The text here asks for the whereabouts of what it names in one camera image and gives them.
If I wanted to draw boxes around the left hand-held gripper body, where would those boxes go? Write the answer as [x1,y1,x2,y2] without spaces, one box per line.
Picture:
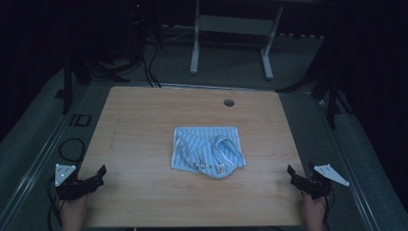
[54,163,98,202]

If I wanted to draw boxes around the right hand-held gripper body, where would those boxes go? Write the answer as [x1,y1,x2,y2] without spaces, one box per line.
[302,162,351,201]

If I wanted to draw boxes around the blue striped baby garment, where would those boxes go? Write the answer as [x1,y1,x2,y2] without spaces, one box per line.
[170,126,247,180]

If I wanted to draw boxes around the person's left hand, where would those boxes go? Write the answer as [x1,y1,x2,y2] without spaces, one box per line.
[58,194,89,231]

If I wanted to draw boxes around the person's right hand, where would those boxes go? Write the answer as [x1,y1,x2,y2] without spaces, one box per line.
[302,192,329,231]

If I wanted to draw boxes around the black metal stand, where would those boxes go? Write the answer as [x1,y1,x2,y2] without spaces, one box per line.
[274,32,355,130]
[54,44,131,116]

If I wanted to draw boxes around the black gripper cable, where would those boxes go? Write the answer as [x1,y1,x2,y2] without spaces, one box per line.
[46,176,64,231]
[322,188,337,227]

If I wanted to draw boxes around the metal floor rail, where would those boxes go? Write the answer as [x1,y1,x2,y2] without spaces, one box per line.
[316,95,381,231]
[0,82,97,225]

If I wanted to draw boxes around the black looped cable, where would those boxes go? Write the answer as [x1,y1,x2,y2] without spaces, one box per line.
[58,138,87,164]

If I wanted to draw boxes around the black floor cables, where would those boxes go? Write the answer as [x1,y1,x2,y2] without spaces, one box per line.
[140,39,163,89]

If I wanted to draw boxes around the white metal desk frame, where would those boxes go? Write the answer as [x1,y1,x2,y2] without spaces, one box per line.
[190,0,285,81]

